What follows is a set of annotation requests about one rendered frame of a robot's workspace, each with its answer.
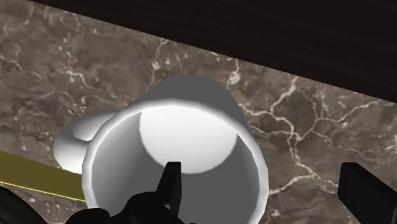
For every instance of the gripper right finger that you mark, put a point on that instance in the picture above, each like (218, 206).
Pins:
(367, 194)

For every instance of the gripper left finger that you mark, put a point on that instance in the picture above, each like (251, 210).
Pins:
(170, 186)

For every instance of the white mug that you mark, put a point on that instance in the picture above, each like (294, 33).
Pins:
(186, 136)

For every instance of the olive yellow flat object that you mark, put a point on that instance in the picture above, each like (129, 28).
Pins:
(34, 175)

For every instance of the black round object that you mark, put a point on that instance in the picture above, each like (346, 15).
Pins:
(14, 209)

